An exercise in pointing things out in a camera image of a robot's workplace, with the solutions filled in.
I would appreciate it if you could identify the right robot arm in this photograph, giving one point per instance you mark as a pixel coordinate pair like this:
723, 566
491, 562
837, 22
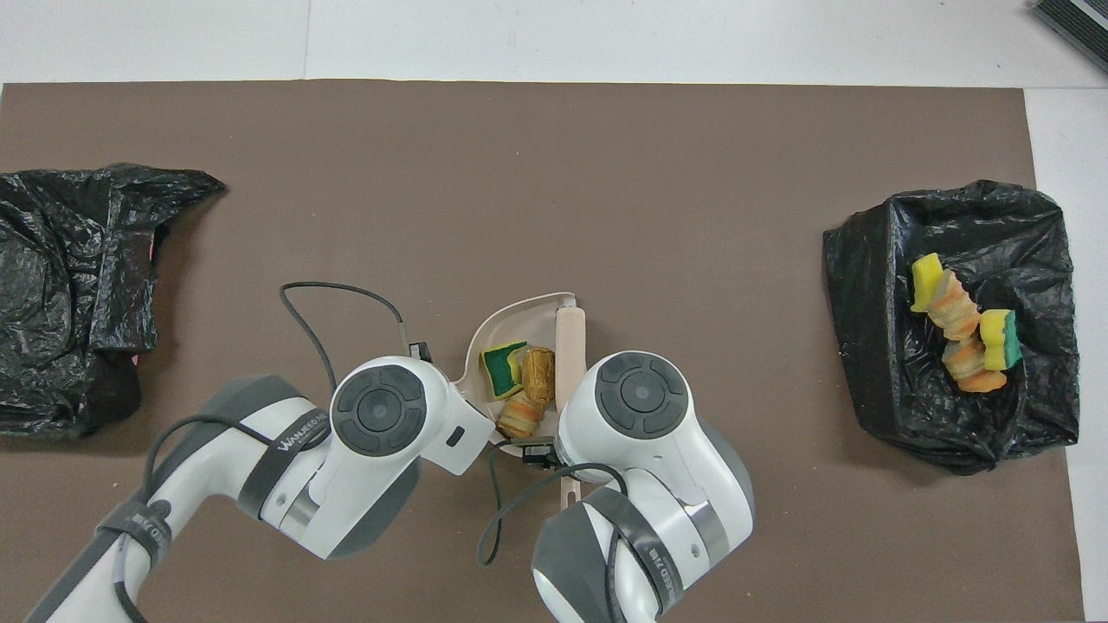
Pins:
640, 450

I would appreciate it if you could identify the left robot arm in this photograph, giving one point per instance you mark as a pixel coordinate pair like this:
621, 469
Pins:
372, 467

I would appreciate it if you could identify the right black trash bag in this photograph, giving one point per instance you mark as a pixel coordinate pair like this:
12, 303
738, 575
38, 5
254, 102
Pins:
900, 381

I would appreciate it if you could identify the empty black trash bag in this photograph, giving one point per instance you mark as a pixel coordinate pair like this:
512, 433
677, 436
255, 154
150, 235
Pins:
61, 285

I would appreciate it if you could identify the brown walnut toy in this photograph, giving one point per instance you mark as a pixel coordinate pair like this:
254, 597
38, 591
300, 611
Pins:
539, 374

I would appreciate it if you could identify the beige plastic dustpan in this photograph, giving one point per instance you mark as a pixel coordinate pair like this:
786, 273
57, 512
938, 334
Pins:
485, 333

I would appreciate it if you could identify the green yellow sponge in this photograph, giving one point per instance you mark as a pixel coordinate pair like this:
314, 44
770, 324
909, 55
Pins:
1001, 339
926, 279
500, 367

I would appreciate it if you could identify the orange layered bread toy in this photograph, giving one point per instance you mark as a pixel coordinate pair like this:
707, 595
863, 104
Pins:
973, 367
956, 310
521, 417

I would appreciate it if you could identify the dark striped object corner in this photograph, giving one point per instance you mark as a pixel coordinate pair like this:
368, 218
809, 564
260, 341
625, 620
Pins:
1078, 22

